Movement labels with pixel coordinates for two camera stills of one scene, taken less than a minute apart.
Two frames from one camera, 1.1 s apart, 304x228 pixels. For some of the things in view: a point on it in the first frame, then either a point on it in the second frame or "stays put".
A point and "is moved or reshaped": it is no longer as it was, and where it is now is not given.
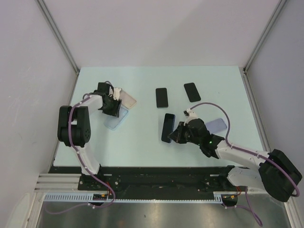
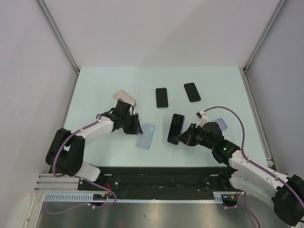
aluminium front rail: x=59 y=183 stays put
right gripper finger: x=175 y=136 -> x=184 y=137
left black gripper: x=115 y=111 -> x=136 y=128
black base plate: x=154 y=179 stays put
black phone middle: x=161 y=95 stays put
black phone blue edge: x=167 y=127 is moved or reshaped
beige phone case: x=127 y=101 stays put
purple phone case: x=215 y=126 stays put
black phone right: x=192 y=92 stays put
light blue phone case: x=111 y=121 is moved or reshaped
